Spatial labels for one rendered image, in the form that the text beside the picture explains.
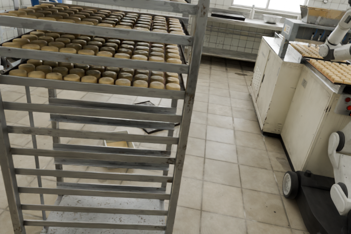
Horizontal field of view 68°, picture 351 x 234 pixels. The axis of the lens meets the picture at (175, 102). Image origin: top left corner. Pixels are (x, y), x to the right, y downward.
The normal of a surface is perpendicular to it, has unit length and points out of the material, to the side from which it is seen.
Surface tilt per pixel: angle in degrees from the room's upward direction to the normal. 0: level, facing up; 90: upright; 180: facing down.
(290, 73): 90
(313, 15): 115
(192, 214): 0
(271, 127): 90
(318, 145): 90
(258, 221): 0
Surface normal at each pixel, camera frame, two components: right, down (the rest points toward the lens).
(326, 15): -0.19, 0.74
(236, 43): -0.14, 0.40
